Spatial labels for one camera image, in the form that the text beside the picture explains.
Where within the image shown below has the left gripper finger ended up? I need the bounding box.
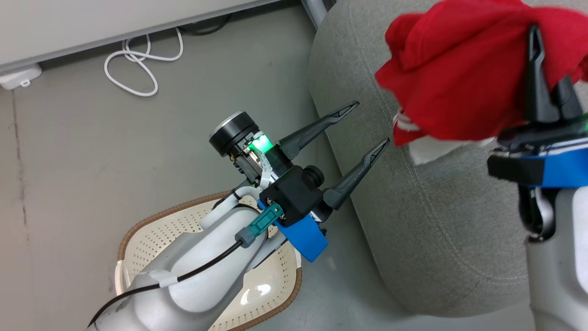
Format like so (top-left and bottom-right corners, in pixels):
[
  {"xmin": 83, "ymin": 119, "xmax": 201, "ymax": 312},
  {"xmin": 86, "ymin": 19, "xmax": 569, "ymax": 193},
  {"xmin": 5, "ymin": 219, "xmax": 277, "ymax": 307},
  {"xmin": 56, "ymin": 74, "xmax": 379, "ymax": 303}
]
[
  {"xmin": 323, "ymin": 138, "xmax": 390, "ymax": 210},
  {"xmin": 279, "ymin": 101, "xmax": 359, "ymax": 159}
]

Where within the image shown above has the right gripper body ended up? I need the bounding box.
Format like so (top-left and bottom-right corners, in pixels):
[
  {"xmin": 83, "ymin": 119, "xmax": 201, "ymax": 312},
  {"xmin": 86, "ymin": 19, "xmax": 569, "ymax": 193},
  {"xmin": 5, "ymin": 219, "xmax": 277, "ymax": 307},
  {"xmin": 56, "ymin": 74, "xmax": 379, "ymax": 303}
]
[{"xmin": 494, "ymin": 113, "xmax": 588, "ymax": 156}]

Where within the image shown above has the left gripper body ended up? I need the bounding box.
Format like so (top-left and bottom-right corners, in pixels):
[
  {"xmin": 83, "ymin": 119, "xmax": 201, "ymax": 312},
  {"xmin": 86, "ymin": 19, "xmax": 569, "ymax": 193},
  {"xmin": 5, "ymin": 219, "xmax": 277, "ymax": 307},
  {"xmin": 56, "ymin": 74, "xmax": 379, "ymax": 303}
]
[{"xmin": 209, "ymin": 112, "xmax": 294, "ymax": 182}]

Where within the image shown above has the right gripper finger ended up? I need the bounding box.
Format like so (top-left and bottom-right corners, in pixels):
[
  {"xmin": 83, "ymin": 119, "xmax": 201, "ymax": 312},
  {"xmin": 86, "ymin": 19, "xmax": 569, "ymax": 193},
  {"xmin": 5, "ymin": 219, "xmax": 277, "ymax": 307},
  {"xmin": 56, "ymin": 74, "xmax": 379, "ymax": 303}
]
[
  {"xmin": 554, "ymin": 76, "xmax": 584, "ymax": 119},
  {"xmin": 525, "ymin": 24, "xmax": 559, "ymax": 122}
]

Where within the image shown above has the red garment with white lining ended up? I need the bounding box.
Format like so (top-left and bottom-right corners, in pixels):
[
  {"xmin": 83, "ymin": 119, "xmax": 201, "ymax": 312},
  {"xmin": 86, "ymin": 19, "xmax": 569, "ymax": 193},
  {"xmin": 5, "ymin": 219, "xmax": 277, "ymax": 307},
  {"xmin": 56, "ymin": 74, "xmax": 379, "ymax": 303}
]
[{"xmin": 376, "ymin": 0, "xmax": 588, "ymax": 165}]

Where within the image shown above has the grey fabric sofa seat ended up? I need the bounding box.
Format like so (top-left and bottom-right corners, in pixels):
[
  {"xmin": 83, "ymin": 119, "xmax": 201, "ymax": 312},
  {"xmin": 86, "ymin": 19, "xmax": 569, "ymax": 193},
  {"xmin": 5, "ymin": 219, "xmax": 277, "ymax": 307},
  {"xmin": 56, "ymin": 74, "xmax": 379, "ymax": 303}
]
[{"xmin": 308, "ymin": 0, "xmax": 588, "ymax": 318}]

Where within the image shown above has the cream perforated laundry basket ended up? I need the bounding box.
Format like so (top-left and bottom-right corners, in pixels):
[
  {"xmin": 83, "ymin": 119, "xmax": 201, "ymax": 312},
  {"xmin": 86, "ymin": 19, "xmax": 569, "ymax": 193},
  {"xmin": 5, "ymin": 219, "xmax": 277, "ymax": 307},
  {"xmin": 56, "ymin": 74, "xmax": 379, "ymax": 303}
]
[{"xmin": 115, "ymin": 191, "xmax": 303, "ymax": 331}]

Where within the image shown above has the straight grey desk leg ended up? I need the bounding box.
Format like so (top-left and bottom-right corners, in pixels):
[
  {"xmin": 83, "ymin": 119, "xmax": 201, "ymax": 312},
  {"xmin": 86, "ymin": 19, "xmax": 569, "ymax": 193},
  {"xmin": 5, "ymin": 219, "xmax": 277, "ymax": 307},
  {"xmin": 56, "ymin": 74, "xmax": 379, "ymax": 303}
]
[{"xmin": 301, "ymin": 0, "xmax": 338, "ymax": 29}]

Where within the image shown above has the white tape label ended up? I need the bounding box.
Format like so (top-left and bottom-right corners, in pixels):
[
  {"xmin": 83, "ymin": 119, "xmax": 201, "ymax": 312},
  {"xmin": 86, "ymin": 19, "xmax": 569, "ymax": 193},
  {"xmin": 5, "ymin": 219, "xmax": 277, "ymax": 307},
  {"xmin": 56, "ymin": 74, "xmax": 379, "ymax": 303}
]
[{"xmin": 142, "ymin": 269, "xmax": 177, "ymax": 288}]

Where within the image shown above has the white desk panel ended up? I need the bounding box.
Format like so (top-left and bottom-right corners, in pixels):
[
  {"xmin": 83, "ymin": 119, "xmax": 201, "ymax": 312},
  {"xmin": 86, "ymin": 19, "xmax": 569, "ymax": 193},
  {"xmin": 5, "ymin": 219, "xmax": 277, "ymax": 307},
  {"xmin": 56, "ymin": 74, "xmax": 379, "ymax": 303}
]
[{"xmin": 0, "ymin": 0, "xmax": 281, "ymax": 74}]

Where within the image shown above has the white power adapter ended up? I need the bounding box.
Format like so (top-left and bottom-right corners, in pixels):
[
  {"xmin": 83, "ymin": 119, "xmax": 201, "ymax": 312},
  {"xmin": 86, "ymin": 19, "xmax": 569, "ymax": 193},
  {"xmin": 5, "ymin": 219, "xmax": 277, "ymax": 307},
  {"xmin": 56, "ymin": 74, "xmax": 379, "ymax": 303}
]
[{"xmin": 0, "ymin": 63, "xmax": 42, "ymax": 90}]

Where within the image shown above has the blue right camera mount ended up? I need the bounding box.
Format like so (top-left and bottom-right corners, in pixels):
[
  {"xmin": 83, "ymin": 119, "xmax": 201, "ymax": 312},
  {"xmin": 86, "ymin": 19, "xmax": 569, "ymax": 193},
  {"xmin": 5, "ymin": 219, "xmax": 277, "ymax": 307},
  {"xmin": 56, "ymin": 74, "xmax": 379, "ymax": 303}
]
[{"xmin": 487, "ymin": 149, "xmax": 588, "ymax": 189}]

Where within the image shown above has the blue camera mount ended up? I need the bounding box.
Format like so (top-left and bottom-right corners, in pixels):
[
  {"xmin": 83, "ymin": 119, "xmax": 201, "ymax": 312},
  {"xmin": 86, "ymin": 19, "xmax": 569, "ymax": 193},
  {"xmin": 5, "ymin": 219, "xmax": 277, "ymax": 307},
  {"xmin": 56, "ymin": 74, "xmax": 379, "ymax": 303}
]
[
  {"xmin": 487, "ymin": 149, "xmax": 588, "ymax": 189},
  {"xmin": 260, "ymin": 202, "xmax": 329, "ymax": 263}
]

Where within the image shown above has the blue left camera mount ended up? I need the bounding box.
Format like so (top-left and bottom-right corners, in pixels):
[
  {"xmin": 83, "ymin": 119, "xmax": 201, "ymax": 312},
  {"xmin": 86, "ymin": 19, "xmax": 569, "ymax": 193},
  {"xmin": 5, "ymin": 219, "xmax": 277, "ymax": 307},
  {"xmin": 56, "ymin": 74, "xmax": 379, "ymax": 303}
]
[{"xmin": 260, "ymin": 202, "xmax": 329, "ymax": 263}]

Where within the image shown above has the thick black floor cable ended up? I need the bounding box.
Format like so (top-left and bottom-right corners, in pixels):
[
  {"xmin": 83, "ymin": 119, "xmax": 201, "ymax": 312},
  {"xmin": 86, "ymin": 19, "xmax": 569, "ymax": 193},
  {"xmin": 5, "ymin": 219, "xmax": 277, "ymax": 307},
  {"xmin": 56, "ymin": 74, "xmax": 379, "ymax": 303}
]
[{"xmin": 179, "ymin": 14, "xmax": 232, "ymax": 36}]

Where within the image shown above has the coiled white cable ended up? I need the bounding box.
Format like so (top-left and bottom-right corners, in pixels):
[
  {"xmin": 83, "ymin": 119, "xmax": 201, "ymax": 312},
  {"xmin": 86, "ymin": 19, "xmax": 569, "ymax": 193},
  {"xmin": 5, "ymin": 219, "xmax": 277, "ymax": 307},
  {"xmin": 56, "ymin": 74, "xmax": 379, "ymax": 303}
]
[{"xmin": 105, "ymin": 28, "xmax": 184, "ymax": 97}]

